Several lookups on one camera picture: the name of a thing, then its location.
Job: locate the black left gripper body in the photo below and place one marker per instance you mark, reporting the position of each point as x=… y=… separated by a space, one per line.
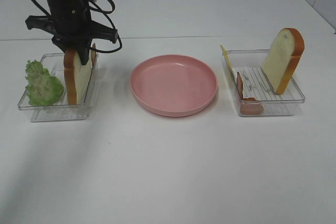
x=107 y=5

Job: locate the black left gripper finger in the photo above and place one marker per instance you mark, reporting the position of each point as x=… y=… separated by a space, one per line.
x=83 y=52

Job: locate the bread slice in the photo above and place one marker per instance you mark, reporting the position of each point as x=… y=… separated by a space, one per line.
x=76 y=75
x=283 y=57

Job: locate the green lettuce leaf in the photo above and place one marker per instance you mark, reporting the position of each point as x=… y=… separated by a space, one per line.
x=42 y=88

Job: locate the bacon strip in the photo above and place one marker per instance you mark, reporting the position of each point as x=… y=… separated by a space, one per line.
x=248 y=106
x=93 y=51

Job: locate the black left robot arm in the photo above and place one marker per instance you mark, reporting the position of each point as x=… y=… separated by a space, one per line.
x=72 y=27

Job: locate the clear left plastic container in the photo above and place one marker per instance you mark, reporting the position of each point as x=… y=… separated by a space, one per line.
x=61 y=111

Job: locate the clear plastic container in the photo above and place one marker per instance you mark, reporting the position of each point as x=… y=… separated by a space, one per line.
x=256 y=85
x=61 y=111

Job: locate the pink round plate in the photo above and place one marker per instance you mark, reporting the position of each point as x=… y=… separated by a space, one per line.
x=173 y=85

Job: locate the yellow cheese slice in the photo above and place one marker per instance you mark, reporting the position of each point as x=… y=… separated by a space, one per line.
x=228 y=71

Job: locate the clear right plastic container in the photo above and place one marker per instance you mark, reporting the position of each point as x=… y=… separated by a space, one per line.
x=256 y=85

